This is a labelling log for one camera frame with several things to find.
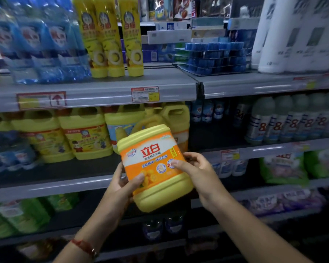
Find group of white bottles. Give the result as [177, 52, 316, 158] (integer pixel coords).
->
[212, 159, 249, 179]

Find small green refill pouch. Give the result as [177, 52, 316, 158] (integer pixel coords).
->
[45, 193, 80, 212]

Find long white carton box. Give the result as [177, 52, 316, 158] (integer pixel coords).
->
[147, 29, 192, 45]

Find large white wrapped roll pack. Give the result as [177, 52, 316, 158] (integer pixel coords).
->
[258, 0, 329, 74]

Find person's left hand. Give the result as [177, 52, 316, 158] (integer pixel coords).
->
[98, 161, 146, 231]

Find small blue refill pouches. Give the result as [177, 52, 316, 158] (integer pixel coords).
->
[0, 131, 39, 174]

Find yellow detergent jug blue label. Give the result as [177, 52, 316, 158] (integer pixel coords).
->
[104, 104, 146, 154]

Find purple detergent pouches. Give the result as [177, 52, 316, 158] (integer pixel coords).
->
[239, 188, 327, 217]

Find yellow detergent jug orange label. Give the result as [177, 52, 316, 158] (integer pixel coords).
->
[116, 114, 194, 213]
[159, 102, 191, 153]

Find slim white wrapped roll pack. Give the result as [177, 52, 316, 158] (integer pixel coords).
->
[251, 0, 278, 70]

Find blue clear refill pouch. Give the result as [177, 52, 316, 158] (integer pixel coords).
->
[14, 0, 67, 83]
[44, 0, 92, 81]
[0, 0, 39, 85]

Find yellow squeeze detergent bottle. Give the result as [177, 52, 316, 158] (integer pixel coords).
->
[72, 0, 108, 79]
[94, 0, 125, 78]
[118, 0, 145, 77]

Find green white refill pouches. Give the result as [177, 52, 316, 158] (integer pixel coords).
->
[0, 198, 51, 239]

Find green detergent pouch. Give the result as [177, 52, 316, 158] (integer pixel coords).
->
[259, 153, 310, 186]
[304, 147, 329, 179]

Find person's right forearm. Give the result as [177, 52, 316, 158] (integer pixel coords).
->
[208, 189, 313, 263]

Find colourful hanging product packs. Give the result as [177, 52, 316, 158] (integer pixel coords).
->
[138, 0, 198, 22]

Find red yellow arrow price tag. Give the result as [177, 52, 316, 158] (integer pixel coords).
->
[16, 91, 67, 110]

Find red string bracelet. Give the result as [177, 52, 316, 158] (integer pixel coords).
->
[70, 238, 99, 259]

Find person's right hand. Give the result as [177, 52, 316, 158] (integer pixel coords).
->
[171, 152, 231, 212]

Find stack of blue plastic trays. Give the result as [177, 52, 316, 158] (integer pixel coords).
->
[174, 41, 253, 77]

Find row of green-capped white bottles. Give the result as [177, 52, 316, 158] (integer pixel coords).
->
[245, 92, 329, 146]

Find small blue white bottle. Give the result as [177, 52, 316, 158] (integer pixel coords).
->
[201, 100, 215, 123]
[191, 100, 203, 123]
[213, 100, 226, 120]

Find dark hanging product packs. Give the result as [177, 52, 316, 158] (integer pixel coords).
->
[200, 0, 266, 19]

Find grey metal shelf board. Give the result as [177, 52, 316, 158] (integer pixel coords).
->
[190, 176, 329, 209]
[178, 69, 329, 100]
[0, 67, 198, 114]
[201, 136, 329, 165]
[0, 153, 127, 205]

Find white yellow price tag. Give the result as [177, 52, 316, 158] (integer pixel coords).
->
[221, 149, 241, 162]
[131, 86, 160, 104]

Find dark clear bottles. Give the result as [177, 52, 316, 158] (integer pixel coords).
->
[142, 213, 185, 242]

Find person's left forearm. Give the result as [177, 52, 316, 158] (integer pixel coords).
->
[53, 214, 122, 263]

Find yellow detergent jug cartoon label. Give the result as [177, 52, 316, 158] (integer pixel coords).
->
[10, 109, 75, 163]
[57, 107, 114, 161]
[0, 114, 18, 140]

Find pile of blue white boxes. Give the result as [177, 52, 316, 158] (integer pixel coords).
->
[120, 17, 259, 64]

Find blurred red yellow price tag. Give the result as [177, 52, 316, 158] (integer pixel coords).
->
[293, 75, 318, 90]

